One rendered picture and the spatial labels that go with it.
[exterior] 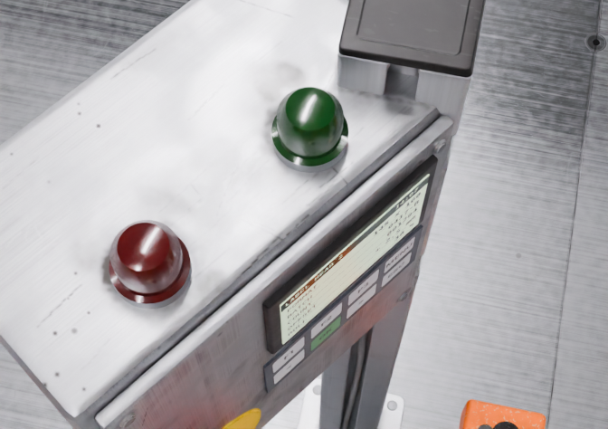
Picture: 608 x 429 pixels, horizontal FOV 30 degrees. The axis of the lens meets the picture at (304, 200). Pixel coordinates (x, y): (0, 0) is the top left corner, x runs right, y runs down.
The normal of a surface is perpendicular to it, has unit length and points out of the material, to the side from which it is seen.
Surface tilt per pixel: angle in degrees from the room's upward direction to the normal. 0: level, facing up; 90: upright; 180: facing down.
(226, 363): 90
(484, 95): 0
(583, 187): 0
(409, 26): 0
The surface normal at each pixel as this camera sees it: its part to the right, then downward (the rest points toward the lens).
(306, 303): 0.68, 0.67
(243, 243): 0.00, -0.40
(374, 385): -0.21, 0.90
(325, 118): 0.18, -0.25
